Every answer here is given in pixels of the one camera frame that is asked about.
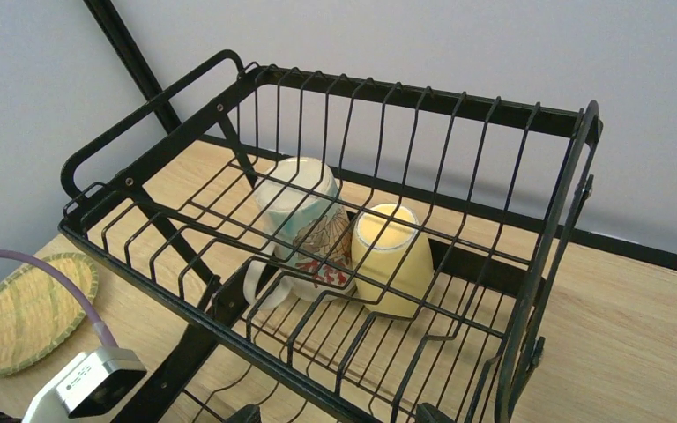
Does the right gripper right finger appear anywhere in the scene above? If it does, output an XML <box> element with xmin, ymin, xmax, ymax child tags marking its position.
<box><xmin>415</xmin><ymin>403</ymin><xmax>455</xmax><ymax>423</ymax></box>

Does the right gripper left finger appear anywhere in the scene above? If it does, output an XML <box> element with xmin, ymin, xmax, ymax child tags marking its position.
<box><xmin>224</xmin><ymin>404</ymin><xmax>262</xmax><ymax>423</ymax></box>

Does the yellow cup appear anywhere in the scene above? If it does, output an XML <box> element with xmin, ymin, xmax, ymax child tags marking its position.
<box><xmin>351</xmin><ymin>203</ymin><xmax>435</xmax><ymax>318</ymax></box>

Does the beige patterned mug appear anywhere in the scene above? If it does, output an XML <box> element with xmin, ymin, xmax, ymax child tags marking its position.
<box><xmin>254</xmin><ymin>157</ymin><xmax>354</xmax><ymax>310</ymax></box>

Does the black wire dish rack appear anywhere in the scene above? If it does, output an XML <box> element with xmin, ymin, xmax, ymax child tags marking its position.
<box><xmin>59</xmin><ymin>50</ymin><xmax>603</xmax><ymax>422</ymax></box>

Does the woven bamboo coaster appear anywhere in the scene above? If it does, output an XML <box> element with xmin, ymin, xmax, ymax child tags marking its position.
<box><xmin>0</xmin><ymin>252</ymin><xmax>100</xmax><ymax>378</ymax></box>

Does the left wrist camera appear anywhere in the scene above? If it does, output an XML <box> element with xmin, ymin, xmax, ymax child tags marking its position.
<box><xmin>23</xmin><ymin>346</ymin><xmax>146</xmax><ymax>422</ymax></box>

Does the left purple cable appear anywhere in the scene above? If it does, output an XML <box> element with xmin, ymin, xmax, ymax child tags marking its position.
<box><xmin>0</xmin><ymin>249</ymin><xmax>120</xmax><ymax>350</ymax></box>

